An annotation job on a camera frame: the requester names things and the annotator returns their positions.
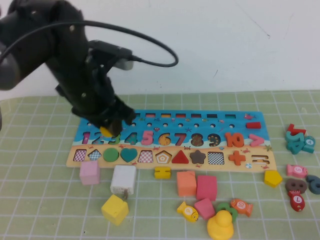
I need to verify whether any yellow fish number nine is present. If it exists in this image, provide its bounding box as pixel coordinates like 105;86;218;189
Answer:
176;201;200;223

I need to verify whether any green circle piece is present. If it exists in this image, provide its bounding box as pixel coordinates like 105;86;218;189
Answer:
102;147;120;163

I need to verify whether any yellow rubber duck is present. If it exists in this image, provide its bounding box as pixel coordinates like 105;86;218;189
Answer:
206;209;235;240

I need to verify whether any teal number two piece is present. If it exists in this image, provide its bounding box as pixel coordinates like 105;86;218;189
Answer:
284;131;305;146

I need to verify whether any yellow equals sign piece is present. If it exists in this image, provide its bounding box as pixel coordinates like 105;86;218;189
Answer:
153;166;172;180

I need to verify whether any orange plus sign piece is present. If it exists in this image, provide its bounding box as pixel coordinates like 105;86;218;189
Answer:
228;150;247;166

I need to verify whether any brown number eight piece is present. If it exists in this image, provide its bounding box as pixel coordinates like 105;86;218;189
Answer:
285;178;308;195

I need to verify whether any orange number ten piece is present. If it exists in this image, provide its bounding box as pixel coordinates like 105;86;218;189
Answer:
224;132;245;148

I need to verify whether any colourful wooden number puzzle board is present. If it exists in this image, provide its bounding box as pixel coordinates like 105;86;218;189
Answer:
65;109;277;173

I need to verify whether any light pink cube block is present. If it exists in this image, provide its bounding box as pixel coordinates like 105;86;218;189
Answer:
79;160;101;186

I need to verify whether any red triangle piece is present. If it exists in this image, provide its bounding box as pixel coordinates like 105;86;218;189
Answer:
171;150;190;165

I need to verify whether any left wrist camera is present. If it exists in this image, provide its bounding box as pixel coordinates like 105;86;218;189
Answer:
87;39;135;71

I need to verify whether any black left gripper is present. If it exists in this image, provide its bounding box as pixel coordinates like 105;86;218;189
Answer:
49;49;138;137

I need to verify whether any orange rectangular block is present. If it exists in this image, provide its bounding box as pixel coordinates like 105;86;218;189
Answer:
176;170;198;198

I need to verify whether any pink fish number five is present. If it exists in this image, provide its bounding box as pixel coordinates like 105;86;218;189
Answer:
286;164;309;179

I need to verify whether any brown star piece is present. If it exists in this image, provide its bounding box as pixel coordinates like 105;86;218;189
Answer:
189;149;208;165

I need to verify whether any pink greater-than sign piece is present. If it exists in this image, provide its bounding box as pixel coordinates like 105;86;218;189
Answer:
249;134;265;148

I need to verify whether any teal heart piece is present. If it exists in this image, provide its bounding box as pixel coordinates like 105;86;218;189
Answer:
120;147;139;163

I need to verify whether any yellow pentagon block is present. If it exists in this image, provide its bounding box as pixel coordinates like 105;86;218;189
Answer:
263;170;284;189

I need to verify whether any pink trapezoid block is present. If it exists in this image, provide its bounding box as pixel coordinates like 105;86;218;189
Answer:
193;197;216;221

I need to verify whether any yellow number six piece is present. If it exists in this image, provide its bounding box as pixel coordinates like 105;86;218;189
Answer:
99;126;114;137

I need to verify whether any orange fish number ten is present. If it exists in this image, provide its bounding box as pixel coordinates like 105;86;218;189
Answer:
229;198;254;218

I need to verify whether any pink number five piece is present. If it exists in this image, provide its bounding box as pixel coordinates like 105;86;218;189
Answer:
141;130;155;147

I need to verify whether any green checkered tablecloth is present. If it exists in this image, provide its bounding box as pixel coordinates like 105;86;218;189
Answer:
0;89;320;240

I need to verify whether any dark pink rectangular block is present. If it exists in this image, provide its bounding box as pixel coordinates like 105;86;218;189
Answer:
195;175;218;202

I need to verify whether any black camera cable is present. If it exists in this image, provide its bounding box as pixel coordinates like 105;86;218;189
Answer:
0;20;180;68

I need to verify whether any dark grey number nine piece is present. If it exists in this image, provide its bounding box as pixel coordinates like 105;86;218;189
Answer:
305;174;320;195

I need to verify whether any teal fish number four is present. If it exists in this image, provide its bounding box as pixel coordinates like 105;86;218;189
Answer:
301;135;316;154

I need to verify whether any red number seven piece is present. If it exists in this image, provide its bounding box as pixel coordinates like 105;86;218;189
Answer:
286;123;307;137

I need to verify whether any red fish number seven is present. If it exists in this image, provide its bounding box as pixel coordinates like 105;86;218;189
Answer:
287;189;306;213

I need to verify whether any green number three piece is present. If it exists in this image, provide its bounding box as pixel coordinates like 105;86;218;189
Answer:
216;202;239;223

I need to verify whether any white cube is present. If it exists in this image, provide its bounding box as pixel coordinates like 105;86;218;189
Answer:
109;164;138;201

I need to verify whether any yellow cube block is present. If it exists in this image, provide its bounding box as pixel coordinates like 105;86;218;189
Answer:
100;194;130;226

